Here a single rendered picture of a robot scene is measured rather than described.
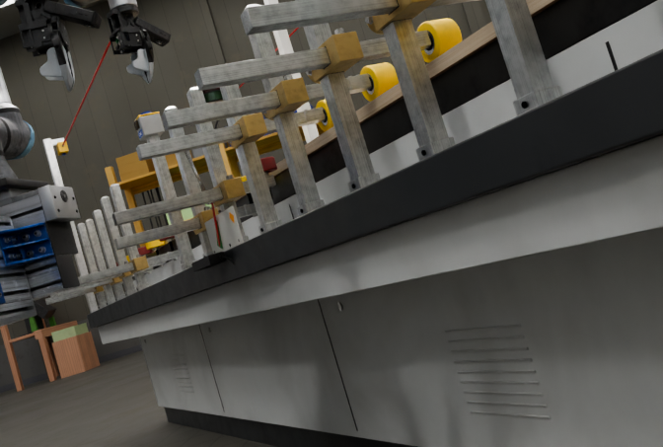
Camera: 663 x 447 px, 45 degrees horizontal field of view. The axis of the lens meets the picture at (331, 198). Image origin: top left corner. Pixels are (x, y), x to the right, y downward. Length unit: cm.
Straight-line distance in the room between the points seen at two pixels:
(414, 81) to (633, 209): 43
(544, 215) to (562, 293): 35
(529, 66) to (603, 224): 22
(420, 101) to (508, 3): 26
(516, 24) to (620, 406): 68
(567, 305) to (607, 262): 13
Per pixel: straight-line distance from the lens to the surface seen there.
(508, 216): 117
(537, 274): 148
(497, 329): 162
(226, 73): 138
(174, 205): 208
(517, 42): 107
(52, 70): 179
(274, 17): 116
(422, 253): 138
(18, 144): 247
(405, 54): 128
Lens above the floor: 59
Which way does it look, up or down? 4 degrees up
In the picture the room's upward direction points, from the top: 17 degrees counter-clockwise
